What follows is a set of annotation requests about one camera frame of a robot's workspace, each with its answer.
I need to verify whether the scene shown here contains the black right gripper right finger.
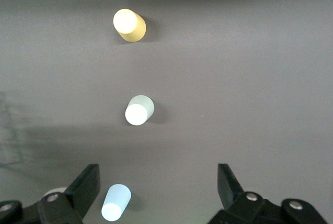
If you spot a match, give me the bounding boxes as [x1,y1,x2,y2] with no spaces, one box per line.
[208,163,327,224]

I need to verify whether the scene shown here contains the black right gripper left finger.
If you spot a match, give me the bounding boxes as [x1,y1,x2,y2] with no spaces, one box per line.
[0,163,101,224]

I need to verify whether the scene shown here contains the pale green plastic cup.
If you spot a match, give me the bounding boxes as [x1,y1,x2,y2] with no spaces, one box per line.
[124,95,155,126]

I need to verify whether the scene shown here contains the yellow plastic cup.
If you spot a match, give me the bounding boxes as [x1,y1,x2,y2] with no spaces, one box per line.
[113,8,147,42]

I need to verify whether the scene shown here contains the light blue plastic cup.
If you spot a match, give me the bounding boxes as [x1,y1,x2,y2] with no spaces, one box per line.
[100,183,132,221]

